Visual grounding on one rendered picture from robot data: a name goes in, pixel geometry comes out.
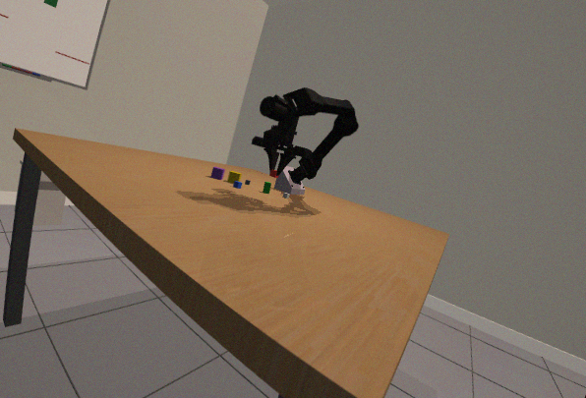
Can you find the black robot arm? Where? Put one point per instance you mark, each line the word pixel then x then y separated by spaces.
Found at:
pixel 308 103

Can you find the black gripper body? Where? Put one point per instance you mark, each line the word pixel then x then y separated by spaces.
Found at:
pixel 290 150

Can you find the yellow block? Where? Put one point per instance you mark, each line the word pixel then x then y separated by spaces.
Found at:
pixel 234 176

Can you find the purple block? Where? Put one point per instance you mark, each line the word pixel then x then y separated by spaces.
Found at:
pixel 217 173

